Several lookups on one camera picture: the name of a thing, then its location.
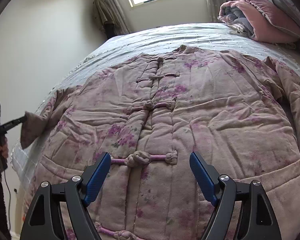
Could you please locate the folded pink quilt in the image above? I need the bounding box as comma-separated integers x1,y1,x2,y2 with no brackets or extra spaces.
217,0,300,43

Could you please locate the pink floral padded jacket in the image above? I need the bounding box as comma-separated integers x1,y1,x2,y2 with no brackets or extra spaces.
20,44,300,240

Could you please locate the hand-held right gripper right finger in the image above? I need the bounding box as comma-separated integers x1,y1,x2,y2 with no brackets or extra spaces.
189,151,282,240

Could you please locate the black cable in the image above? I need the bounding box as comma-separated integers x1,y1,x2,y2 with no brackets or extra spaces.
2,169,24,222

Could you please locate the hanging dark garment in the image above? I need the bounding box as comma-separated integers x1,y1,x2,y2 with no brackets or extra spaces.
92,0,116,40

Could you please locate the grey dotted bedspread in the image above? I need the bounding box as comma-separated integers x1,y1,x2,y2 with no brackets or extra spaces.
10,22,300,205

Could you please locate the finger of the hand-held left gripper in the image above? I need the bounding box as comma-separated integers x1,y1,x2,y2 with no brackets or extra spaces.
1,116,26,130

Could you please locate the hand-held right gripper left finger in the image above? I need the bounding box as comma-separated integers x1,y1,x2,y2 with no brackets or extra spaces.
20,151,112,240

